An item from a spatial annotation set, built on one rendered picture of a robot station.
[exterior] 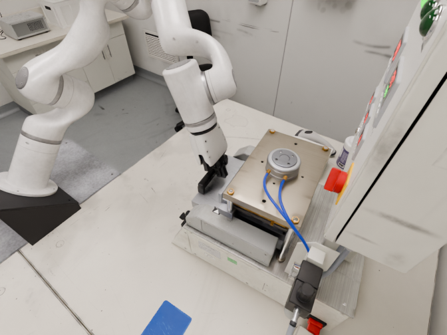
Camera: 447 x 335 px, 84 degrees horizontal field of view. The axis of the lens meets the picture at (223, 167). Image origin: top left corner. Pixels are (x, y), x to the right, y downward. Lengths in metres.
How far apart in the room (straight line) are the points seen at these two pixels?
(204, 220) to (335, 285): 0.35
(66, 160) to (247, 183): 0.96
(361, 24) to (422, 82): 1.76
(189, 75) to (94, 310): 0.70
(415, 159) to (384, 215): 0.10
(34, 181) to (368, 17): 1.97
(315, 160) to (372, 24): 1.46
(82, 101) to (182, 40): 0.50
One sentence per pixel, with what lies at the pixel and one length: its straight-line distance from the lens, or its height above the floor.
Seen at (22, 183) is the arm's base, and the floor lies 0.90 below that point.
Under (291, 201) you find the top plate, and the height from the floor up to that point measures 1.11.
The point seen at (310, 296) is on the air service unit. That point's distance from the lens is 0.48.
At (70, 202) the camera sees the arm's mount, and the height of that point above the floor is 0.80.
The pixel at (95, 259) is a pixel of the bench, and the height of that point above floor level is 0.75.
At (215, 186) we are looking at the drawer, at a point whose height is 0.97.
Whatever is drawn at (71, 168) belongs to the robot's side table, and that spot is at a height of 0.75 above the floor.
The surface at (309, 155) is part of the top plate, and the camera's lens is 0.69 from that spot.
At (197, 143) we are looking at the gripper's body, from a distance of 0.64.
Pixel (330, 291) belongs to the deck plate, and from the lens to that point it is 0.70.
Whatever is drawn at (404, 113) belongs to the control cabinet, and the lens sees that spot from 0.31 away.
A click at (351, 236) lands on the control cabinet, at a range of 0.47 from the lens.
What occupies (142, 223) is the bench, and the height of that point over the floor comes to 0.75.
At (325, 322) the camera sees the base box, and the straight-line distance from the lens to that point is 0.81.
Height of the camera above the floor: 1.56
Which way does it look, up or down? 46 degrees down
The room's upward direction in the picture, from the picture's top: straight up
